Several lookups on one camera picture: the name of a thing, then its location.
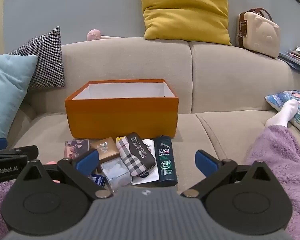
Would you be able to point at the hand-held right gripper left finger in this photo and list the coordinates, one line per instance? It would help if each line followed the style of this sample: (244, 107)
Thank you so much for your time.
(86, 161)

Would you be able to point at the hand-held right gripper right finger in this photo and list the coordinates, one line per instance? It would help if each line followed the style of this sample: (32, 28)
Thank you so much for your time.
(206, 163)

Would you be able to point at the brown gift box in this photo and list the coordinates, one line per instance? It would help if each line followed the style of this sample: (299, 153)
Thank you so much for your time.
(105, 148)

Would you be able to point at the clear plastic box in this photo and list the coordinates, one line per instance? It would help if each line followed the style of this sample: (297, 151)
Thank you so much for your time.
(116, 173)

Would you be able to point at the orange cardboard box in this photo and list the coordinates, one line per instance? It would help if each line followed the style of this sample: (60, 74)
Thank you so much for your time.
(122, 115)

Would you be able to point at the small blue box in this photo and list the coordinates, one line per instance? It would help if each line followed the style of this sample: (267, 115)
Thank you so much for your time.
(100, 180)

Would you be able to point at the dark green shampoo bottle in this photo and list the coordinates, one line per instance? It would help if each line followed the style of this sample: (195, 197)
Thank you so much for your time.
(166, 162)

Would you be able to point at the small yellow item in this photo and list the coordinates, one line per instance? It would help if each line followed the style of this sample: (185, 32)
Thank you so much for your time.
(120, 139)

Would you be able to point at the light blue pillow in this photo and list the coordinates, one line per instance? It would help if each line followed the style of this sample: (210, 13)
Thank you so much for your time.
(7, 92)

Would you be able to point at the white flat package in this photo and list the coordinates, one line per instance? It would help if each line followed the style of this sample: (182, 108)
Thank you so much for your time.
(150, 177)

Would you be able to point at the person's right leg purple fleece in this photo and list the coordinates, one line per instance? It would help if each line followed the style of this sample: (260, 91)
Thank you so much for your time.
(282, 167)

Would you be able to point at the person's white sock foot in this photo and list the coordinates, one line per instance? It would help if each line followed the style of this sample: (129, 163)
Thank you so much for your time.
(283, 115)

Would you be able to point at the houndstooth pillow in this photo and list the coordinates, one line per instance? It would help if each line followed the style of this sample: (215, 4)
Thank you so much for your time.
(45, 57)

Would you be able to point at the beige sofa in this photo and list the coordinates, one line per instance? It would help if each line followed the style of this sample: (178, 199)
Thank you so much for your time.
(140, 60)

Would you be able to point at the pink plush toy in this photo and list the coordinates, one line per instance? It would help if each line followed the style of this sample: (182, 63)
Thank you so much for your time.
(95, 35)

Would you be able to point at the stack of books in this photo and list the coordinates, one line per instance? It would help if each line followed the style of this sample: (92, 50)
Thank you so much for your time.
(296, 57)

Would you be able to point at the beige bear suitcase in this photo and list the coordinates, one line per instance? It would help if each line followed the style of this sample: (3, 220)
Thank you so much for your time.
(258, 33)

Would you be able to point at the yellow pillow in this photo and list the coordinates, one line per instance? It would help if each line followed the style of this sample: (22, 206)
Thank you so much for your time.
(185, 10)

